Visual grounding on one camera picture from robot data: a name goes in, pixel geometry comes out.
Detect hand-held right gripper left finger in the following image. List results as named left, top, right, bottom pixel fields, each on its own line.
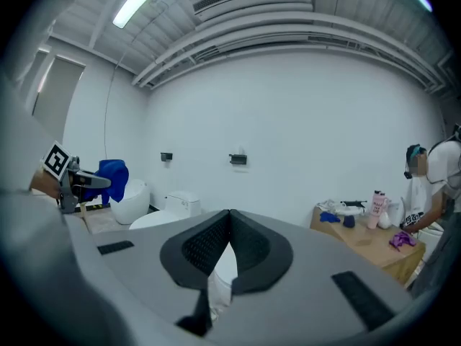
left=89, top=209, right=231, bottom=339

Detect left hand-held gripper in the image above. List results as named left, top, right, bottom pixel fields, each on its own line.
left=40, top=141, right=112, bottom=215

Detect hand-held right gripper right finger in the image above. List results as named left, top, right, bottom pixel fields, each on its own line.
left=207, top=209, right=415, bottom=346

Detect blue wiping cloth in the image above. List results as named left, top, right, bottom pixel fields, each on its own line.
left=86, top=159, right=130, bottom=205

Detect person's left forearm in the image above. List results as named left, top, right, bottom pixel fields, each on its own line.
left=29, top=167, right=62, bottom=200

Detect white egg-shaped toilet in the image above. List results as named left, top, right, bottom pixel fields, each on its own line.
left=109, top=178, right=151, bottom=226

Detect white toilet with tank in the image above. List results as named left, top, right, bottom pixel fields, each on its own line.
left=128, top=190, right=202, bottom=230

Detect white flat-lid toilet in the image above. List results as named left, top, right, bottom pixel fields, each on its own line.
left=207, top=243, right=237, bottom=320

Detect large cardboard box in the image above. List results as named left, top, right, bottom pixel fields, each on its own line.
left=310, top=203, right=426, bottom=288

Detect white crumpled cloth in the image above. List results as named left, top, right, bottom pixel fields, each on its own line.
left=316, top=199, right=346, bottom=214

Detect pink tumbler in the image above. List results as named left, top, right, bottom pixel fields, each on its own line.
left=367, top=190, right=390, bottom=230

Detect purple cloth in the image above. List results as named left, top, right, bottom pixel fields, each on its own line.
left=388, top=231, right=417, bottom=250

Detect grey window blind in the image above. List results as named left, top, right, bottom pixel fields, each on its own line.
left=32, top=56, right=86, bottom=133
left=19, top=48, right=50, bottom=97

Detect person's grey sweatshirt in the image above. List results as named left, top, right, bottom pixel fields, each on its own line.
left=0, top=74, right=127, bottom=346

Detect long ceiling light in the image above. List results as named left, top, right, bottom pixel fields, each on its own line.
left=112, top=0, right=159, bottom=29

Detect white ceiling pipes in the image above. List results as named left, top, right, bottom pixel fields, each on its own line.
left=131, top=11, right=447, bottom=93

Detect hanging thin cable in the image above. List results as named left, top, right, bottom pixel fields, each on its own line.
left=103, top=54, right=125, bottom=160

